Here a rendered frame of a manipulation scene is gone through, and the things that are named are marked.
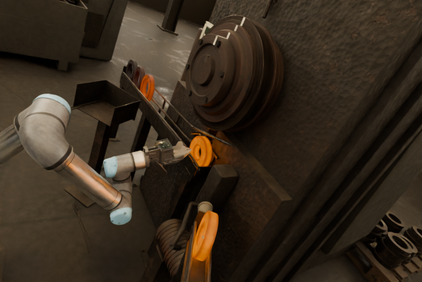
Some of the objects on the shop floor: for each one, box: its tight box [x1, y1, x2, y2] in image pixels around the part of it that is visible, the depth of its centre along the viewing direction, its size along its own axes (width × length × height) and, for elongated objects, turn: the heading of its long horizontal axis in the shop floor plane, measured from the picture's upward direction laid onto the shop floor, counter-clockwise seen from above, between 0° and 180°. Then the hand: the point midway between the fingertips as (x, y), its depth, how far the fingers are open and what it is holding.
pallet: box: [344, 211, 422, 282], centre depth 251 cm, size 120×82×44 cm
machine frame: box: [139, 0, 422, 282], centre depth 147 cm, size 73×108×176 cm
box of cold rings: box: [0, 0, 88, 71], centre depth 290 cm, size 103×83×79 cm
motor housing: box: [139, 219, 188, 282], centre depth 115 cm, size 13×22×54 cm, turn 173°
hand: (188, 151), depth 119 cm, fingers closed
